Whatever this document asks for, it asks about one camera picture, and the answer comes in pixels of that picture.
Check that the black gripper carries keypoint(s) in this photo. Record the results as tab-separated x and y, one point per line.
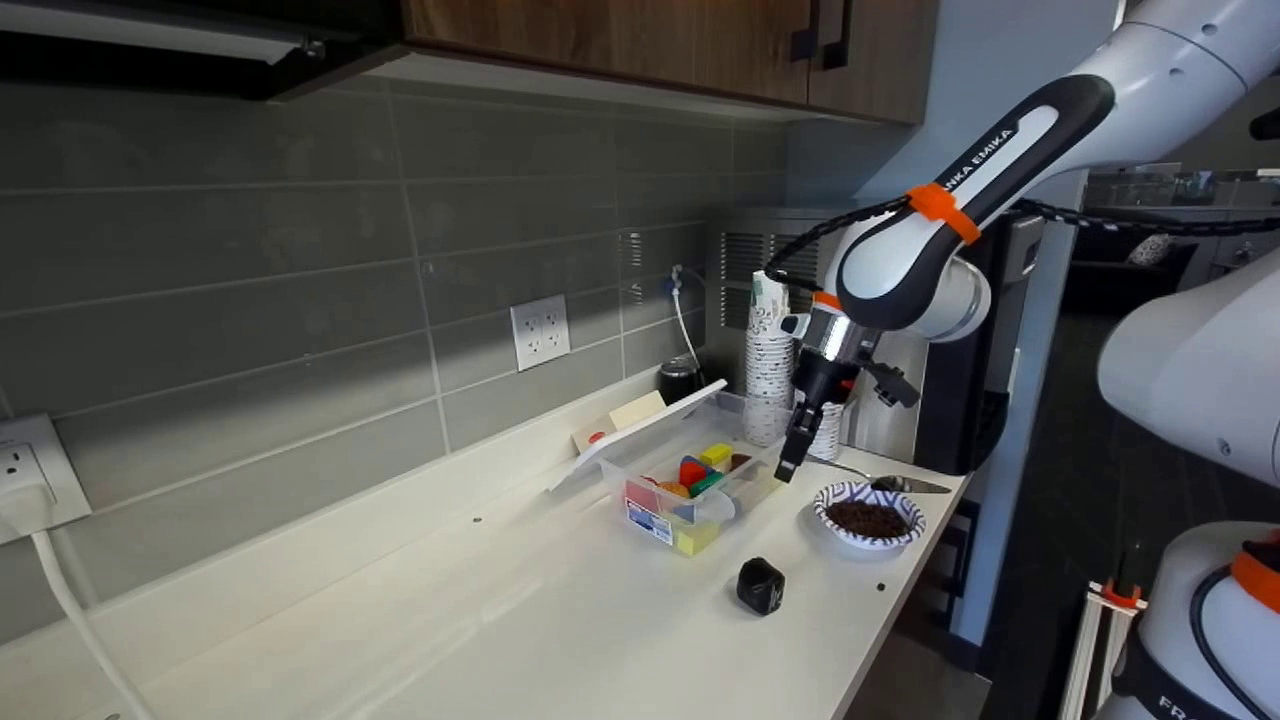
824	350

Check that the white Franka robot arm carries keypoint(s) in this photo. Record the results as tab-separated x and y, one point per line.
1173	363

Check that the blue white patterned paper bowl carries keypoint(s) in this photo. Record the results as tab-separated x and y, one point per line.
835	535

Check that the small yellow cube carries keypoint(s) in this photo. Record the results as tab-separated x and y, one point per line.
716	458

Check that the green toy block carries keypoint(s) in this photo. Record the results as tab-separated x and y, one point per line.
704	480

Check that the red toy piece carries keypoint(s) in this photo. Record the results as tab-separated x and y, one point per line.
694	473

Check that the black round container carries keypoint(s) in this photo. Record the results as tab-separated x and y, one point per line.
683	381

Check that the yellow toy block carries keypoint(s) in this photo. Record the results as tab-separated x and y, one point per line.
696	538

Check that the black rounded cube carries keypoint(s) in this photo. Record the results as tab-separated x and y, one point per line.
762	584

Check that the dark tall appliance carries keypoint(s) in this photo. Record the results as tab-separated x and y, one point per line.
952	403

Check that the clear plastic toy box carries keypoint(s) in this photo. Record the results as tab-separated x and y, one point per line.
666	526

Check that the clear plastic box lid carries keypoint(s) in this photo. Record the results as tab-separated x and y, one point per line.
627	443

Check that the white orange stand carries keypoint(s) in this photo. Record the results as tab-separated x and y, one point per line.
1100	655

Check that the black range hood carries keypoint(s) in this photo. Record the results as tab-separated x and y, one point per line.
162	41

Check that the white outlet with plug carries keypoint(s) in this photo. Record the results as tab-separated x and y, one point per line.
35	473

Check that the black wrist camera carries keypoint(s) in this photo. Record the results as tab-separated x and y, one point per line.
894	384

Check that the white wall outlet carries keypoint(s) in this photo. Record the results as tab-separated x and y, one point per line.
542	332

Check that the brown wooden wall cabinet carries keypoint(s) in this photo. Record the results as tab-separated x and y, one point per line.
643	46

